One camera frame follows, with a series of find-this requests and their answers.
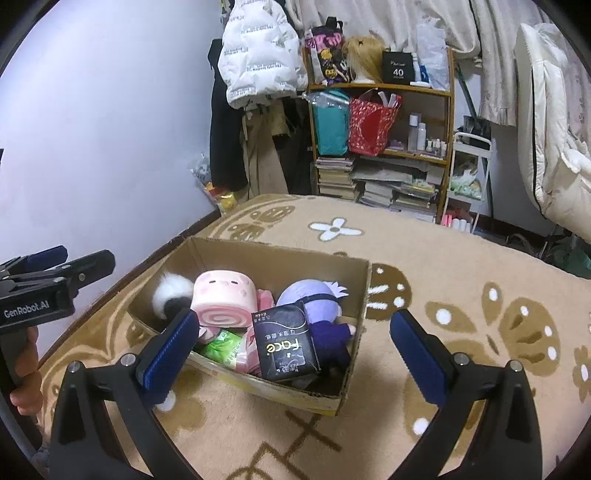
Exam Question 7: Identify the teal bag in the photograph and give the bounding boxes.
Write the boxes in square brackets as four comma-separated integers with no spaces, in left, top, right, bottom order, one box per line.
[309,90,352,157]

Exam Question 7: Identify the pink roll cake plush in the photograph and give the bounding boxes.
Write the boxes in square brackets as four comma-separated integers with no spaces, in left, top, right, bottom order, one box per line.
[190,270,257,328]

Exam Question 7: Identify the purple-haired plush doll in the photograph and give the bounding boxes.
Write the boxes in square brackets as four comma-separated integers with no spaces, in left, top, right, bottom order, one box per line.
[276,279,358,370]

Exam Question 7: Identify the stack of books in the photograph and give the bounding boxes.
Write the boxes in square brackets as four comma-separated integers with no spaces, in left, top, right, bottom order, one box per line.
[316,156,446,224]

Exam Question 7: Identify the black and pink printed bag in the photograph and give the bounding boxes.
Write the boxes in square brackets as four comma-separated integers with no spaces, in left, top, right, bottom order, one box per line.
[307,17,347,88]

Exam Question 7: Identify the black box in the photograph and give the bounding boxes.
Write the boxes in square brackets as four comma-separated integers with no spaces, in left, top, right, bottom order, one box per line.
[382,50,414,85]

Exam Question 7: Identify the dark hanging clothes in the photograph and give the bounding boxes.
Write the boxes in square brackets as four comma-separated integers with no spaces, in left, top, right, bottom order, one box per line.
[208,39,319,195]

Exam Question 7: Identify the red patterned bag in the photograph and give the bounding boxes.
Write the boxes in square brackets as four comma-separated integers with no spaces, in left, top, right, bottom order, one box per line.
[348,90,402,157]

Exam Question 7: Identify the black tissue pack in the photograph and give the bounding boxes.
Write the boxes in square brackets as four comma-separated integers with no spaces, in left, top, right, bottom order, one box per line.
[252,300,321,381]

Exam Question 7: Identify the wooden shelf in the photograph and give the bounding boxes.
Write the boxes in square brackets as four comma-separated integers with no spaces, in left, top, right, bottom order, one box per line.
[302,44,455,222]

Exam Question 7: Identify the person's left hand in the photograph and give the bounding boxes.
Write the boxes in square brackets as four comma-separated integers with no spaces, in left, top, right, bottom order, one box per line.
[9,323,44,418]

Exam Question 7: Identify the white trolley cart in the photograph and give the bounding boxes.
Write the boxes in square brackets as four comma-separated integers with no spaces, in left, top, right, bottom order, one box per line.
[441,131,495,232]

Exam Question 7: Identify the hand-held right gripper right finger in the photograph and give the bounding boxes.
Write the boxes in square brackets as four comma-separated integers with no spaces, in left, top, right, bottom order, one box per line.
[365,308,543,480]

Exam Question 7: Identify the plastic bag of toys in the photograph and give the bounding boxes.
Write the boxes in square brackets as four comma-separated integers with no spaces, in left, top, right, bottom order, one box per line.
[191,154,238,215]

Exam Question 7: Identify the green packet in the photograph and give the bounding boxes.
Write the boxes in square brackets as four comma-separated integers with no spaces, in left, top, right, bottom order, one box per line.
[198,329,247,370]

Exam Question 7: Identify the blonde wig on mannequin head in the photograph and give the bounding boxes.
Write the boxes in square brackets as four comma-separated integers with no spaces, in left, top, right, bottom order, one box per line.
[344,34,384,84]

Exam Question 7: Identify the tan hanging garment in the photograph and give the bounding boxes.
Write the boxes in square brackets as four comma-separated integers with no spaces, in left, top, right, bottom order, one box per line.
[240,99,289,195]

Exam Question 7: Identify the pink tissue pack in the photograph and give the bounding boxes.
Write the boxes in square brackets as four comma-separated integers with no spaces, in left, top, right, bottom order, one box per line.
[233,335,264,377]

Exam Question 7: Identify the dark green bag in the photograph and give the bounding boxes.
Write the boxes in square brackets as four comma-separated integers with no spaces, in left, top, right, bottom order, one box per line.
[549,240,591,280]

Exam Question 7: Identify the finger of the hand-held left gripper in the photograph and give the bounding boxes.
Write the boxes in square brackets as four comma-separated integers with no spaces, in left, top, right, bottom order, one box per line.
[0,246,69,280]
[14,250,116,296]

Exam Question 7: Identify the white plastic bag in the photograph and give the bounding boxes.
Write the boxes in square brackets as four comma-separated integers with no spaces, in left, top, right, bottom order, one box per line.
[416,21,451,90]

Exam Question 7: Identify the printed cardboard box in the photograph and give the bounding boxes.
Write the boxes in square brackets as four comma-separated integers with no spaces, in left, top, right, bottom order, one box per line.
[127,236,372,416]

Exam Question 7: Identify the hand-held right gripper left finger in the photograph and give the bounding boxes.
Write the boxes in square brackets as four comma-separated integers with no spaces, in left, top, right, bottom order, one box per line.
[48,307,201,480]

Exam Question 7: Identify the white puffer jacket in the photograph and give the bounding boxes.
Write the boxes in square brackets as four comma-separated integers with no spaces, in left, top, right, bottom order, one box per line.
[219,0,308,109]

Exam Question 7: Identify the white and black fluffy plush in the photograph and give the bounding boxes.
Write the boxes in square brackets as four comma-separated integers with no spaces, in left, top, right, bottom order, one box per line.
[152,272,195,321]

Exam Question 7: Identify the beige patterned rug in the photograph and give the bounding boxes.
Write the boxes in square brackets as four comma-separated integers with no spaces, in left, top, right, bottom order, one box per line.
[37,194,591,480]

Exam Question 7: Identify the white quilt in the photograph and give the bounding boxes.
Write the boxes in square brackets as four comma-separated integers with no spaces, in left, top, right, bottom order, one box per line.
[515,21,591,232]

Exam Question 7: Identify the pale patterned curtain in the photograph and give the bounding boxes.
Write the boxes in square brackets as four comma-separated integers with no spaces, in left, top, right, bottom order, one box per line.
[286,0,532,127]

